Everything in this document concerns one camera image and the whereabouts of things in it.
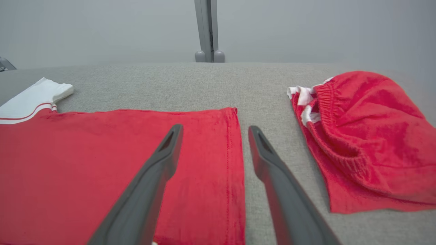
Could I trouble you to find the red shorts with white stripe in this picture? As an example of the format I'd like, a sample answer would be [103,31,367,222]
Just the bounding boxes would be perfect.
[287,70,436,214]

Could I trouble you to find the red shirt with white trim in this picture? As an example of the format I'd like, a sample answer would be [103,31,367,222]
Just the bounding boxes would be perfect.
[0,77,247,245]

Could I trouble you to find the grey partition post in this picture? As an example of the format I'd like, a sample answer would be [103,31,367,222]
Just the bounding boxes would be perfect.
[194,0,226,63]

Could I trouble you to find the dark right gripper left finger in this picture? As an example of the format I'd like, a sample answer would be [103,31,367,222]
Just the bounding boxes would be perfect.
[87,124,184,245]

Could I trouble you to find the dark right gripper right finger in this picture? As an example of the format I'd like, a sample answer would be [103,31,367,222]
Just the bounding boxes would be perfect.
[248,126,343,245]

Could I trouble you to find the grey metal rail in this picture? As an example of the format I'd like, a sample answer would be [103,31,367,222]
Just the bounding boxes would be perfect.
[0,56,17,72]

